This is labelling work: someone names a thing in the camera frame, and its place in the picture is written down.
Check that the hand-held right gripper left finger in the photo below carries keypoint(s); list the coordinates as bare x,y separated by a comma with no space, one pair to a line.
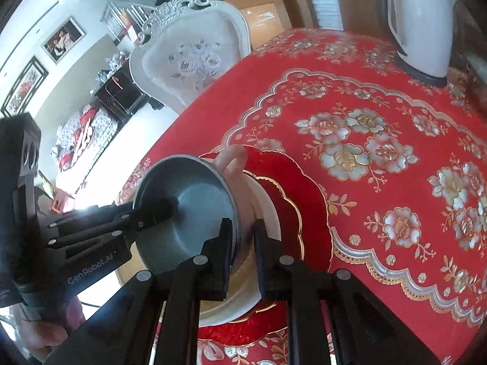
224,258

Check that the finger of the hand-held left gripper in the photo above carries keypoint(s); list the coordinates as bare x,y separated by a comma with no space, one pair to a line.
95,237
152,211

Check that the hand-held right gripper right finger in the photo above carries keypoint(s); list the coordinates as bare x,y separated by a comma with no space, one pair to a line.
266,258

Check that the cream bowl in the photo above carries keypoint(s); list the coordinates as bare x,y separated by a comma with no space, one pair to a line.
245,262

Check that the large white bowl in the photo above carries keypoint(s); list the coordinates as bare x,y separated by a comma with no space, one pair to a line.
273,222

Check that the metal bowl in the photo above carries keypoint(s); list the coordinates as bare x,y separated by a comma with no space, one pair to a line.
190,205

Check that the small white bowl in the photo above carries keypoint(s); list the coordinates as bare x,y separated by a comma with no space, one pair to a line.
241,194

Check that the large red plate gold lettering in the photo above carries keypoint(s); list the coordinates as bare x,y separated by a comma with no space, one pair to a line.
304,182

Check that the person's left hand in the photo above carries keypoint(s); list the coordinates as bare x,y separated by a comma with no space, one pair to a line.
45,334

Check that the floral patterned sofa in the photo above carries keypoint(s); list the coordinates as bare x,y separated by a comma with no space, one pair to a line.
83,137

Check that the large framed picture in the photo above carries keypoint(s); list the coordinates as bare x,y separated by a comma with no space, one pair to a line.
23,87

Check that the black cabinet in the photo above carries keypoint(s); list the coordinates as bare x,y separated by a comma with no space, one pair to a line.
121,95

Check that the white ornate chair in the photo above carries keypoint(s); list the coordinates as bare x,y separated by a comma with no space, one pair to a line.
190,64

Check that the small framed picture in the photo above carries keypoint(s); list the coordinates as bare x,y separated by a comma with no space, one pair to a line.
62,40

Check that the red floral tablecloth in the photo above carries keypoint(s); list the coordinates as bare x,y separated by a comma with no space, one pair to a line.
380,102

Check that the metal stair railing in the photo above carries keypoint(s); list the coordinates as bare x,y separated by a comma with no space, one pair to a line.
125,19

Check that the short cardboard box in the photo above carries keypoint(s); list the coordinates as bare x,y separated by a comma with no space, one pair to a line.
262,22

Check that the grey kettle base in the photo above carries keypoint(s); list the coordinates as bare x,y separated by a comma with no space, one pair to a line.
426,78

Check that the cardboard sheet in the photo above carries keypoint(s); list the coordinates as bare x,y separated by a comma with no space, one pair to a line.
357,11

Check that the white electric kettle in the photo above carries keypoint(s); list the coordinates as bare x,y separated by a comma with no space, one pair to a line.
422,19

